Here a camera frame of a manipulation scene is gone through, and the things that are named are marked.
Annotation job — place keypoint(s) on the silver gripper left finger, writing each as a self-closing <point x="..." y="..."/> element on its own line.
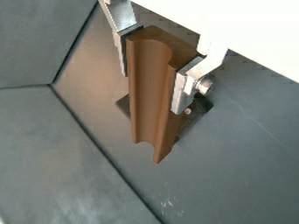
<point x="121" y="19"/>

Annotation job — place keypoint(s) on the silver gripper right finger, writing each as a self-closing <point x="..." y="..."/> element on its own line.
<point x="191" y="77"/>

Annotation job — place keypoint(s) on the dark grey curved fixture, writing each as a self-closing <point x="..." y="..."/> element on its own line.
<point x="193" y="113"/>

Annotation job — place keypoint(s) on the brown arch object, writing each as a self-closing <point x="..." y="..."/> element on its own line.
<point x="156" y="55"/>

